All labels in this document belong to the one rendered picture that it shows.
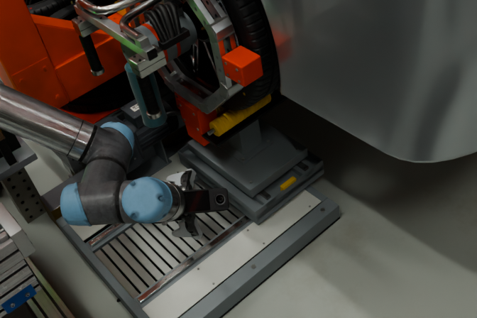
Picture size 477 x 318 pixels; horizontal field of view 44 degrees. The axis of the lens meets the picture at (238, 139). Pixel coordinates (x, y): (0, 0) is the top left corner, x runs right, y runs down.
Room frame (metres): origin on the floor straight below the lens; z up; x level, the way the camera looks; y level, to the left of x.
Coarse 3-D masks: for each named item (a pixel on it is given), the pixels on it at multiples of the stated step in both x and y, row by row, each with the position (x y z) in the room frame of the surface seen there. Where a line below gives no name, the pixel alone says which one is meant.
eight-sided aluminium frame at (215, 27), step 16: (192, 0) 1.49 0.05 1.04; (208, 0) 1.50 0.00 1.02; (208, 16) 1.45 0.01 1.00; (224, 16) 1.46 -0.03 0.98; (208, 32) 1.44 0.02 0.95; (224, 32) 1.43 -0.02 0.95; (224, 48) 1.47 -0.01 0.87; (176, 80) 1.72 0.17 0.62; (192, 80) 1.70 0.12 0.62; (224, 80) 1.42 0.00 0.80; (192, 96) 1.61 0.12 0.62; (208, 96) 1.60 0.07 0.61; (224, 96) 1.43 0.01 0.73; (208, 112) 1.53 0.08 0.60
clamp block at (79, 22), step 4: (80, 16) 1.69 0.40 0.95; (72, 20) 1.68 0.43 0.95; (76, 20) 1.68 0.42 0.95; (80, 20) 1.67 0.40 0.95; (84, 20) 1.67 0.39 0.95; (76, 24) 1.66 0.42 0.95; (80, 24) 1.65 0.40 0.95; (84, 24) 1.66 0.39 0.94; (88, 24) 1.66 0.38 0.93; (92, 24) 1.67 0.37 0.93; (76, 28) 1.67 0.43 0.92; (80, 28) 1.65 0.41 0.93; (84, 28) 1.66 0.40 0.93; (88, 28) 1.66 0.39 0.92; (92, 28) 1.67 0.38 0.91; (96, 28) 1.67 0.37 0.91; (76, 32) 1.68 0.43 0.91; (80, 32) 1.65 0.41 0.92; (84, 32) 1.65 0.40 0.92; (88, 32) 1.66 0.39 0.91; (92, 32) 1.67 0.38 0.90; (84, 36) 1.65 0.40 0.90
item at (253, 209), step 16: (192, 160) 1.81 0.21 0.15; (304, 160) 1.68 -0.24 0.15; (320, 160) 1.64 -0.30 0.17; (208, 176) 1.68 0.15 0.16; (288, 176) 1.61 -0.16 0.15; (304, 176) 1.58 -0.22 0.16; (240, 192) 1.58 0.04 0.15; (272, 192) 1.54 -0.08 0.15; (288, 192) 1.53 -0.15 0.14; (240, 208) 1.53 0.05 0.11; (256, 208) 1.48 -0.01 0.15; (272, 208) 1.49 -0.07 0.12
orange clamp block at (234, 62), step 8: (240, 48) 1.43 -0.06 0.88; (224, 56) 1.41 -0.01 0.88; (232, 56) 1.40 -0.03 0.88; (240, 56) 1.40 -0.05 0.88; (248, 56) 1.39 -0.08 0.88; (256, 56) 1.38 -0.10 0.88; (224, 64) 1.40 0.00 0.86; (232, 64) 1.37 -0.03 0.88; (240, 64) 1.36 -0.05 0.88; (248, 64) 1.36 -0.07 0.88; (256, 64) 1.37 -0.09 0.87; (232, 72) 1.38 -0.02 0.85; (240, 72) 1.35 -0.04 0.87; (248, 72) 1.35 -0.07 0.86; (256, 72) 1.37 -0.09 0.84; (240, 80) 1.35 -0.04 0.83; (248, 80) 1.35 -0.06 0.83
